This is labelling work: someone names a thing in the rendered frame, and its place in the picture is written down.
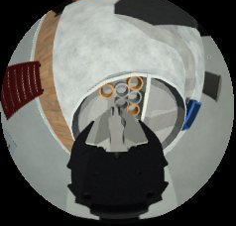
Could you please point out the bronze bushing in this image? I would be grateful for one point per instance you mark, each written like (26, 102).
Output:
(104, 95)
(138, 86)
(134, 111)

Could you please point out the blue open-top crate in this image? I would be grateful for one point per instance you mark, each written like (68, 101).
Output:
(192, 108)

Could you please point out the grey metal ring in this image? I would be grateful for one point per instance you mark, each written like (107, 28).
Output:
(124, 106)
(124, 94)
(135, 100)

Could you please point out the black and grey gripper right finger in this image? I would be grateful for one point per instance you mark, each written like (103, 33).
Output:
(136, 133)

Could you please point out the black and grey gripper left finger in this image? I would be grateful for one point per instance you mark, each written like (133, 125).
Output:
(95, 134)

